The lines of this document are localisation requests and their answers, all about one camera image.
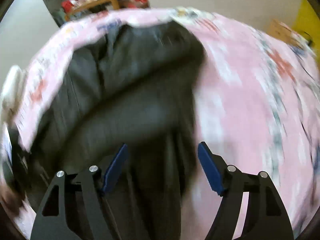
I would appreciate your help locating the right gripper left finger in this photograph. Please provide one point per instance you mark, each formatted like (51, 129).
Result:
(72, 207)

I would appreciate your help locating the black leather jacket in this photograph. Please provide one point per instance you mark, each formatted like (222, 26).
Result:
(134, 86)

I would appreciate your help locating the white folded clothes stack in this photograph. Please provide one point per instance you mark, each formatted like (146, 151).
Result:
(11, 94)

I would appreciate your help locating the pink cartoon bed blanket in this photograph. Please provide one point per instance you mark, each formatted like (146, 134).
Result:
(257, 99)

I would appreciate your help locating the wooden nightstand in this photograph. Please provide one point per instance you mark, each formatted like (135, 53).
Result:
(281, 31)

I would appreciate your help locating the red gift bag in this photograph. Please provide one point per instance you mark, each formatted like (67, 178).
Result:
(68, 5)

